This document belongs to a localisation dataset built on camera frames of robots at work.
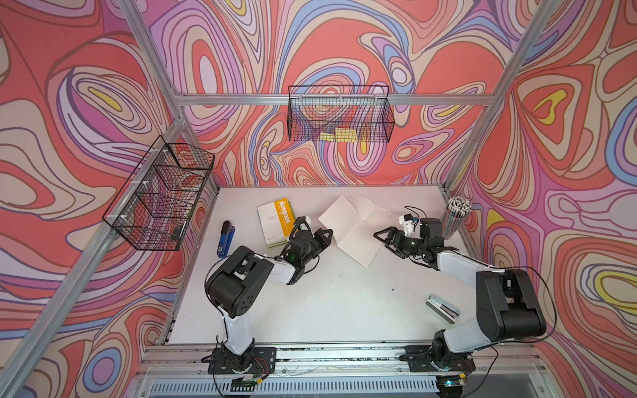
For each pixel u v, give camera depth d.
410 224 0.84
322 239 0.82
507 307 0.45
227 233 1.01
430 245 0.72
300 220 0.83
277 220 1.03
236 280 0.50
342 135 0.82
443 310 0.81
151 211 0.73
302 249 0.72
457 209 0.88
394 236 0.80
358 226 1.02
